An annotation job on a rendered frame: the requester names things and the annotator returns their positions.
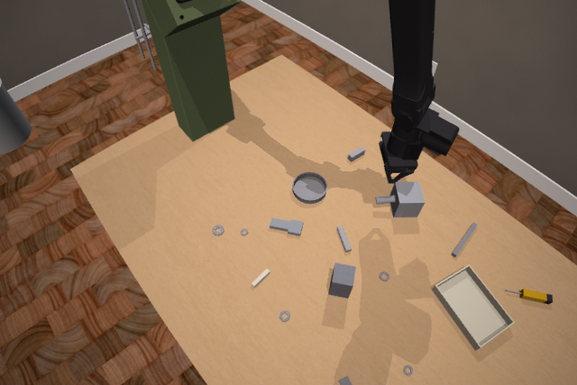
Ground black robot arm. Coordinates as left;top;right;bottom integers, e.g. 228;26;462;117
389;0;460;160

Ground white open rectangular tray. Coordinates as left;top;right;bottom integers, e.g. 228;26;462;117
432;264;515;351

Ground cream flat bar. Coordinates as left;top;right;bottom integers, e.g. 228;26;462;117
252;269;270;287

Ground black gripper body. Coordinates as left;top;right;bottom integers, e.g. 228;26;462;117
380;130;418;172

